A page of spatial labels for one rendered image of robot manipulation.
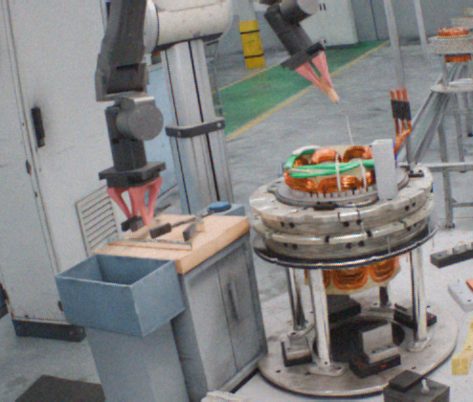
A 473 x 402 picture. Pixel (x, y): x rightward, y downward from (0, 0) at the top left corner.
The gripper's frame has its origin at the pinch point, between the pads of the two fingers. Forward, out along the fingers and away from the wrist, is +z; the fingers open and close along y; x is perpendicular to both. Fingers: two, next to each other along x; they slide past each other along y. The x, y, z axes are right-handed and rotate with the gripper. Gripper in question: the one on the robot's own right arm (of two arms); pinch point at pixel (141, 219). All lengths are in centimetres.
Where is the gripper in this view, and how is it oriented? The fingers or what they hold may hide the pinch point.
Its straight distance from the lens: 126.1
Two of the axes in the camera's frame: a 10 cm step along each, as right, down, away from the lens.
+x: 5.0, -3.0, 8.2
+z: 1.5, 9.6, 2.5
